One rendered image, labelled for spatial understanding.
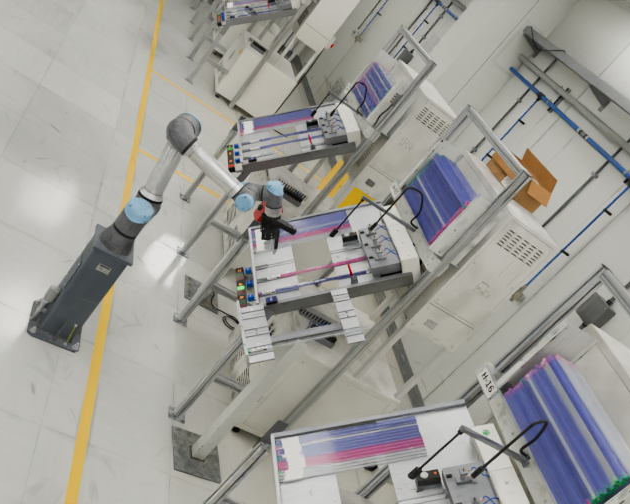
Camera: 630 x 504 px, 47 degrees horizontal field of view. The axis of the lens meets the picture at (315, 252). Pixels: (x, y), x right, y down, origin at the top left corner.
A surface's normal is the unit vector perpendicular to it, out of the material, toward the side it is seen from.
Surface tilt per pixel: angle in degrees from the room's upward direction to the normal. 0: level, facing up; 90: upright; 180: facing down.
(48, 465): 0
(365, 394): 90
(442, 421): 45
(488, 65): 90
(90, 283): 90
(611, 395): 90
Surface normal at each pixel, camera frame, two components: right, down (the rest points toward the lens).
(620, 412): -0.78, -0.46
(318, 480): -0.11, -0.83
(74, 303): 0.18, 0.56
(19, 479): 0.61, -0.71
